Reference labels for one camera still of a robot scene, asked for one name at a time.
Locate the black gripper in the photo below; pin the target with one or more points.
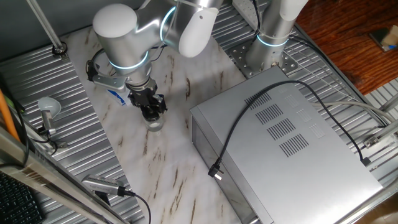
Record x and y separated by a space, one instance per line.
143 95

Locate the black jar lid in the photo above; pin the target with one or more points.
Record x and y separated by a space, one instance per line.
150 115

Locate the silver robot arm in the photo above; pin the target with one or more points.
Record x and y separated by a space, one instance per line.
124 49

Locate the clear glass jar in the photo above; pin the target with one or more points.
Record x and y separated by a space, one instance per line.
154 125

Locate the blue tissue pack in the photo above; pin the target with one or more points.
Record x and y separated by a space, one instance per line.
118 97

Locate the white marble board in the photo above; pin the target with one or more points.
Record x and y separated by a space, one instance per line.
161 174

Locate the metal pole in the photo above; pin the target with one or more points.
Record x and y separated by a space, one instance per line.
46 26

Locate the white power strip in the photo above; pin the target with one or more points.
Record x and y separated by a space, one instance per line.
245 9

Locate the orange rod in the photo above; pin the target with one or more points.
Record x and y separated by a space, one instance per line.
6 115

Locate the silver metal box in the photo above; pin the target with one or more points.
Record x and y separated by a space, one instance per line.
295 161

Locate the black keyboard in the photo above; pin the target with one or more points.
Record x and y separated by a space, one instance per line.
15 205

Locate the dark flat device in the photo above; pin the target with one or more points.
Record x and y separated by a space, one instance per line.
377 35

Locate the wrist camera with metal bracket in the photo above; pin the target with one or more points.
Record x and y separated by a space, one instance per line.
109 81

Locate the silver depth camera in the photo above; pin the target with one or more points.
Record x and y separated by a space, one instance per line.
99 184

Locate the small metal angle bracket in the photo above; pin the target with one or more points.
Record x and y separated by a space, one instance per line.
62 145

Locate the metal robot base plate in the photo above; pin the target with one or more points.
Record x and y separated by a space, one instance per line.
239 59

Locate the aluminium frame bar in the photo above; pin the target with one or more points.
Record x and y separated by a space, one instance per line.
31 168

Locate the aluminium rail bracket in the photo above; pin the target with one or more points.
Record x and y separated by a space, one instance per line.
373 141

